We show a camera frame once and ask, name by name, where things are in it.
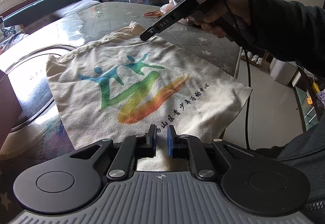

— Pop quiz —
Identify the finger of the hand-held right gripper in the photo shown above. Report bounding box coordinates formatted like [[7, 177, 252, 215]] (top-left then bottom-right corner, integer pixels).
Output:
[[140, 26, 163, 42]]

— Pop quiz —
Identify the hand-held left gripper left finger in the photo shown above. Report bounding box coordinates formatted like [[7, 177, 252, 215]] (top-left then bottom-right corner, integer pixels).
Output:
[[70, 124, 158, 180]]

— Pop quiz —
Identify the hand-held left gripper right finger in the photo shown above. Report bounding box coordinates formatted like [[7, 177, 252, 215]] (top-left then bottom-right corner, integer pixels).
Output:
[[166, 124, 257, 180]]

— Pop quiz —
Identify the printed canvas shopping bag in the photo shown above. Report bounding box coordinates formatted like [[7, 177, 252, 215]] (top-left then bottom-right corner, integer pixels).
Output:
[[46, 21, 253, 172]]

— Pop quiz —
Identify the person's right forearm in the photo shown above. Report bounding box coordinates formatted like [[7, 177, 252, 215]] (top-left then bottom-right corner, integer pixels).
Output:
[[244, 0, 325, 79]]

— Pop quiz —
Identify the white plastic bag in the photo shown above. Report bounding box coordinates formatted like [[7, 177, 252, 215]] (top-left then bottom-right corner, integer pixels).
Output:
[[160, 0, 179, 15]]

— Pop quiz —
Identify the person's right hand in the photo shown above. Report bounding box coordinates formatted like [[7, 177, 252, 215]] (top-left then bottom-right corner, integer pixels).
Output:
[[194, 0, 251, 39]]

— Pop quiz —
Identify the grey star quilted table cover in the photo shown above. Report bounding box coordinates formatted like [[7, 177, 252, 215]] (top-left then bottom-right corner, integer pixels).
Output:
[[0, 2, 243, 224]]

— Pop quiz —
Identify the white pillow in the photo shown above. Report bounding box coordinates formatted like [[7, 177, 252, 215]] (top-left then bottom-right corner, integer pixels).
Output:
[[52, 0, 102, 20]]

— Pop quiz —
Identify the golden shoe rack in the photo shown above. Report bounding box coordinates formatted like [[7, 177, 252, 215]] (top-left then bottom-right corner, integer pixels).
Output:
[[239, 46, 270, 68]]

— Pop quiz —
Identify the white trash bin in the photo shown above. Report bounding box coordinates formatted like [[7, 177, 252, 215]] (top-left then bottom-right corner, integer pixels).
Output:
[[269, 58, 299, 86]]

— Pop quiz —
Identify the person's grey zip jacket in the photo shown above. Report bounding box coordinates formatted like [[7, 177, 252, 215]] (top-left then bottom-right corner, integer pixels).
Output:
[[254, 112, 325, 224]]

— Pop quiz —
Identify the butterfly print pillow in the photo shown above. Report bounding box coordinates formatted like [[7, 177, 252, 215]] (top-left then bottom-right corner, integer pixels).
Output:
[[0, 16, 29, 55]]

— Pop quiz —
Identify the glass display cabinet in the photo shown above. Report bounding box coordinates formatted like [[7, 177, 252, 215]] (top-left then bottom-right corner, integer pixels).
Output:
[[292, 66, 325, 135]]

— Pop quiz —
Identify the orange elastic cord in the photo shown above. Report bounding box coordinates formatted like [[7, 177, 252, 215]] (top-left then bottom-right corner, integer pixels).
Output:
[[143, 9, 163, 18]]

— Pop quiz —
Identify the black cable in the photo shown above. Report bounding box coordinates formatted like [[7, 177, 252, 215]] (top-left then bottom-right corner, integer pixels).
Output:
[[209, 0, 252, 149]]

